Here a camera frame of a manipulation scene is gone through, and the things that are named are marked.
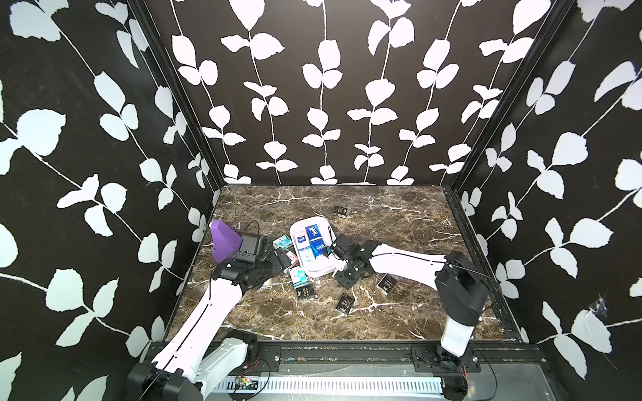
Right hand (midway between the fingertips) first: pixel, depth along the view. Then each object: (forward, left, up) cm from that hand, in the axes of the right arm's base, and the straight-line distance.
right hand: (340, 275), depth 87 cm
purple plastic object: (+8, +40, +10) cm, 42 cm away
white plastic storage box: (+17, +12, -1) cm, 21 cm away
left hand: (0, +19, +10) cm, 21 cm away
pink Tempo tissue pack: (+7, +18, -1) cm, 19 cm away
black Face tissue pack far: (+31, -1, -3) cm, 31 cm away
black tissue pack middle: (-6, +12, -2) cm, 14 cm away
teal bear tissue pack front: (0, +15, -1) cm, 15 cm away
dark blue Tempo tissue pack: (+11, +8, 0) cm, 14 cm away
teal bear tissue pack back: (+15, +23, -1) cm, 27 cm away
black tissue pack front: (-9, -2, -3) cm, 10 cm away
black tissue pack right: (-2, -17, -3) cm, 17 cm away
